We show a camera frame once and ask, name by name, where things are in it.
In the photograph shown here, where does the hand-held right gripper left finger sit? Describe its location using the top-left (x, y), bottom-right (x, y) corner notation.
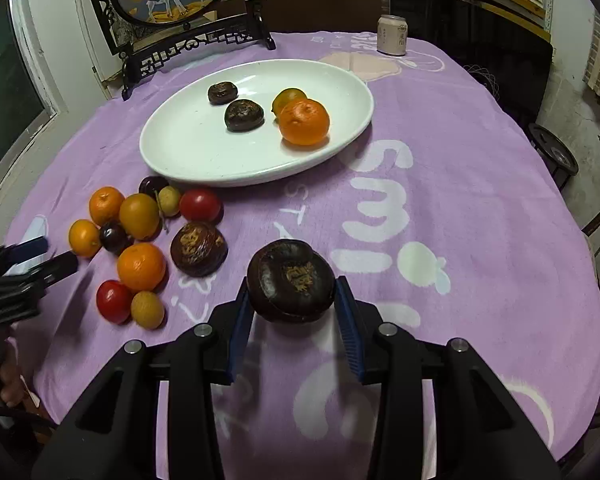
top-left (30, 277), bottom-right (256, 480)

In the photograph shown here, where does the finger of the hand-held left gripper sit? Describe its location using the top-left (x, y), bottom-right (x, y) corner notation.
top-left (0, 251), bottom-right (79, 322)
top-left (0, 236), bottom-right (49, 281)

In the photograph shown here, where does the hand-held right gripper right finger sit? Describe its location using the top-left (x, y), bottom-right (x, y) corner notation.
top-left (334, 275), bottom-right (563, 480)

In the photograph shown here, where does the small orange tangerine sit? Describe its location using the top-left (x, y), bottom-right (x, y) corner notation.
top-left (68, 219), bottom-right (102, 257)

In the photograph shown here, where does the red cherry tomato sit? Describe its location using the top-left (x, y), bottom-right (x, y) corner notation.
top-left (96, 280), bottom-right (134, 324)
top-left (179, 188), bottom-right (222, 223)

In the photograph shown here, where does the large brown water chestnut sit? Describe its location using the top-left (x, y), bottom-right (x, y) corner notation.
top-left (246, 240), bottom-right (337, 324)
top-left (170, 221), bottom-right (229, 278)

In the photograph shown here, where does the large yellow longan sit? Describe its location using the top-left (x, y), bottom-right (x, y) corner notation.
top-left (130, 290), bottom-right (166, 330)

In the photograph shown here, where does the dark plum with stem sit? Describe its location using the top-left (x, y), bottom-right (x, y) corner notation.
top-left (138, 175), bottom-right (171, 201)

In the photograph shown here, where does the small yellow longan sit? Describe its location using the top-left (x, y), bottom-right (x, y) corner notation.
top-left (157, 186), bottom-right (182, 218)

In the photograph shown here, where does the white oval plate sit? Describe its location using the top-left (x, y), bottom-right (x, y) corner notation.
top-left (139, 59), bottom-right (374, 187)

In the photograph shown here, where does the person's left hand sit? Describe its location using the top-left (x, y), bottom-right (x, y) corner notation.
top-left (0, 355), bottom-right (33, 407)

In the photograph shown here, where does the window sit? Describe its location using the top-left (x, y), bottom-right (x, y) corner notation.
top-left (0, 0), bottom-right (61, 191)

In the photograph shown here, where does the purple printed blanket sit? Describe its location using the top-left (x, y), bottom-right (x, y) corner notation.
top-left (5, 31), bottom-right (600, 480)

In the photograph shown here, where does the medium brown water chestnut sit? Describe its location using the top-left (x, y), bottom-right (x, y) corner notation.
top-left (224, 99), bottom-right (266, 133)

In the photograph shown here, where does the small brown water chestnut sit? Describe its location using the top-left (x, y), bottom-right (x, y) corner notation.
top-left (207, 81), bottom-right (239, 106)

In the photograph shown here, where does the greenish tangerine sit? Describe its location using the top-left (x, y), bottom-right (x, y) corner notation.
top-left (271, 88), bottom-right (309, 117)

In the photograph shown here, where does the black round stand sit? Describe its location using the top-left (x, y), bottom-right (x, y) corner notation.
top-left (526, 122), bottom-right (579, 191)

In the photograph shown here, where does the beige drink can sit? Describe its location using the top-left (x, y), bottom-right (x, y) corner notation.
top-left (377, 15), bottom-right (409, 57)

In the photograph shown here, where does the brown wooden cabinet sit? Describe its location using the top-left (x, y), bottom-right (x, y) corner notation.
top-left (215, 0), bottom-right (393, 36)

